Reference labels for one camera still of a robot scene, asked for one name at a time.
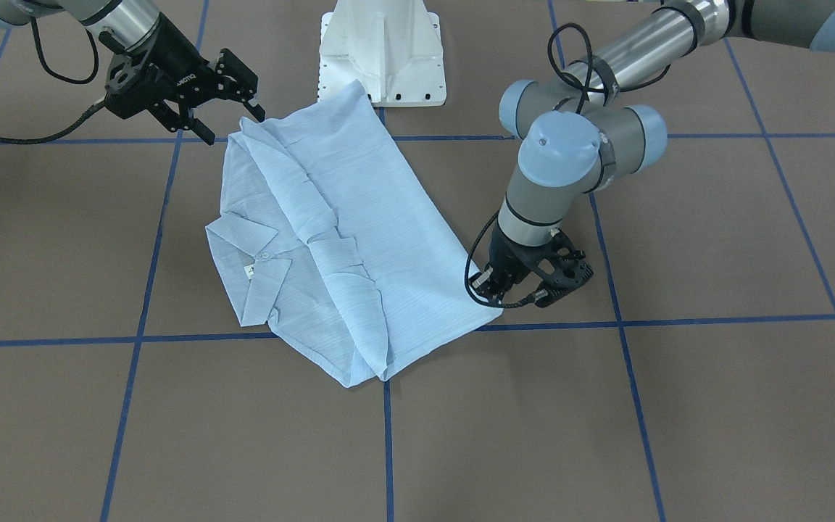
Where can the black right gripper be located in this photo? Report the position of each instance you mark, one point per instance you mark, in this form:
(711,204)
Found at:
(177,64)

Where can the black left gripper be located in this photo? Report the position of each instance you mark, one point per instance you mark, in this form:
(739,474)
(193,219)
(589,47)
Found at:
(507,257)

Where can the light blue button-up shirt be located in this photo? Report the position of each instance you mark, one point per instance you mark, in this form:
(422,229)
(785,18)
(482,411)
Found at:
(326,235)

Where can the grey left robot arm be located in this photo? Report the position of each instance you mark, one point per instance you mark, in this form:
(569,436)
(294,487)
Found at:
(573,142)

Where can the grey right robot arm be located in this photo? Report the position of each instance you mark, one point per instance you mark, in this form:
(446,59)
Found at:
(120,26)

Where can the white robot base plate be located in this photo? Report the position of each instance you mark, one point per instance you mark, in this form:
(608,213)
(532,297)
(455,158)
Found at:
(393,48)

